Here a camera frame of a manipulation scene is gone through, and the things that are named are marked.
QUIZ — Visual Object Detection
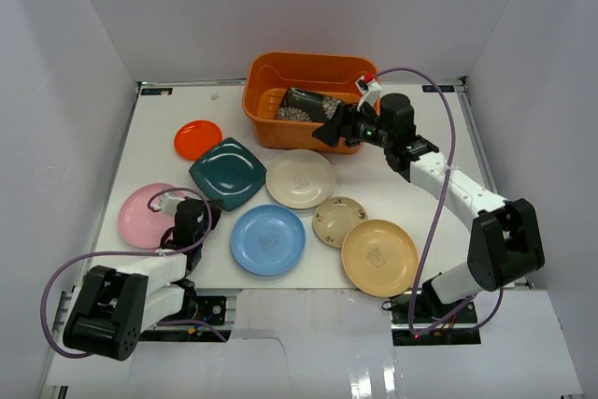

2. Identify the cream bear plate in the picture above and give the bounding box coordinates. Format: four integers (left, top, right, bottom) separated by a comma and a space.
265, 150, 335, 209

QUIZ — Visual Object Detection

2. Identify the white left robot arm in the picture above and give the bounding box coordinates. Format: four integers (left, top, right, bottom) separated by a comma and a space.
63, 197, 222, 361

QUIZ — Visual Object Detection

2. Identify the orange plastic bin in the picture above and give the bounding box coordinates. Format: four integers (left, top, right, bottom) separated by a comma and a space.
242, 51, 378, 155

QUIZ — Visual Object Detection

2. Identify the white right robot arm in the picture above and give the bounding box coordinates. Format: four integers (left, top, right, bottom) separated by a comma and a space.
312, 93, 546, 323

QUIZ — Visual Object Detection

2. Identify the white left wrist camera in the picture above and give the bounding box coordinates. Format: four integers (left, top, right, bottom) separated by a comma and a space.
157, 192, 184, 217

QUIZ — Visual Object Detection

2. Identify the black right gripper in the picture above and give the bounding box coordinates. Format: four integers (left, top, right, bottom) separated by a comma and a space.
312, 102, 392, 150

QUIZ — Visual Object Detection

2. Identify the small cream patterned plate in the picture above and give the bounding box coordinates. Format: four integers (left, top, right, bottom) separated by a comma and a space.
312, 196, 368, 249

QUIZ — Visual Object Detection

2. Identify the tan bear plate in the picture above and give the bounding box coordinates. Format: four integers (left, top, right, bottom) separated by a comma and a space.
341, 220, 420, 298

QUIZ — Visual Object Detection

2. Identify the pink round plate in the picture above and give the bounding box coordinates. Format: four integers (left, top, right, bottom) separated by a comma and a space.
118, 183, 175, 249

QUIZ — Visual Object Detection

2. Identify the blue bear plate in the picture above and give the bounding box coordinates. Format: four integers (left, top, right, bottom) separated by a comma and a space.
231, 205, 306, 277

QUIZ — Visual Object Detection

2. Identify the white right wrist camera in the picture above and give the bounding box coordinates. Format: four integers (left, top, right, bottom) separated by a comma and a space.
355, 74, 381, 111

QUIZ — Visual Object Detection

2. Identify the teal square plate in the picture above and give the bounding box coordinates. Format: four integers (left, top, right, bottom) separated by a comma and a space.
189, 137, 266, 212

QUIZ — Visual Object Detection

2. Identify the orange round plate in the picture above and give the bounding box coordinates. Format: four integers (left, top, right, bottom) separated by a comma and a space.
174, 120, 222, 161

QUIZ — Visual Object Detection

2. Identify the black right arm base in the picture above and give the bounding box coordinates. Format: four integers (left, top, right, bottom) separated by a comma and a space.
381, 293, 481, 347

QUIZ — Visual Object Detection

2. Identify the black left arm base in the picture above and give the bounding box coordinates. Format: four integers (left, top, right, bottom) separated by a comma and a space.
140, 295, 232, 343

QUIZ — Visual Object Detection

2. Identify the black floral square plate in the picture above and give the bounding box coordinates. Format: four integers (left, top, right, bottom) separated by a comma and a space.
275, 88, 344, 123

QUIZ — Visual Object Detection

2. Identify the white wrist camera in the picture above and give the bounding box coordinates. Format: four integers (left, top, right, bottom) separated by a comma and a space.
355, 74, 381, 111
157, 192, 184, 217

